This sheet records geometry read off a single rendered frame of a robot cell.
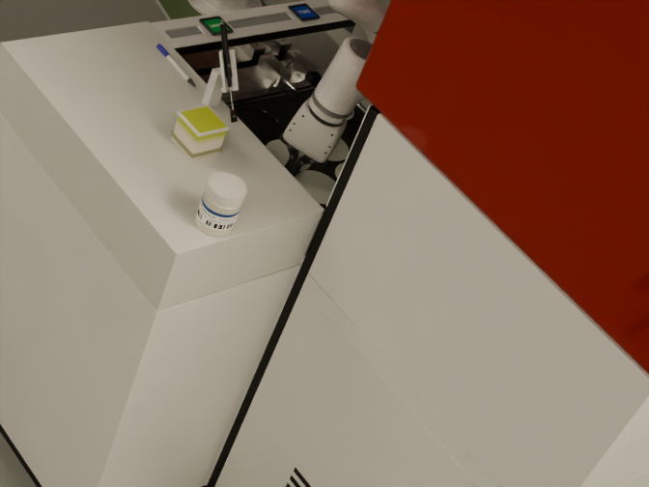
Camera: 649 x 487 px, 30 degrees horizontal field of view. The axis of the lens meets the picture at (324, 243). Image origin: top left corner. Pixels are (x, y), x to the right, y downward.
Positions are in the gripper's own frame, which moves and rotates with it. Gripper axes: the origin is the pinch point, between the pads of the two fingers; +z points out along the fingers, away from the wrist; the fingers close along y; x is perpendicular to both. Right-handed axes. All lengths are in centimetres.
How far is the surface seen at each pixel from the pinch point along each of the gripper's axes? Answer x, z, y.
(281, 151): -5.6, 2.7, 3.9
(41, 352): 30, 55, 24
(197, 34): -22.8, 1.2, 33.5
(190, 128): 18.3, -7.8, 19.2
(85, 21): -148, 106, 94
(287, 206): 18.5, -5.0, -3.6
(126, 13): -165, 105, 86
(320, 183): -1.5, 1.1, -6.4
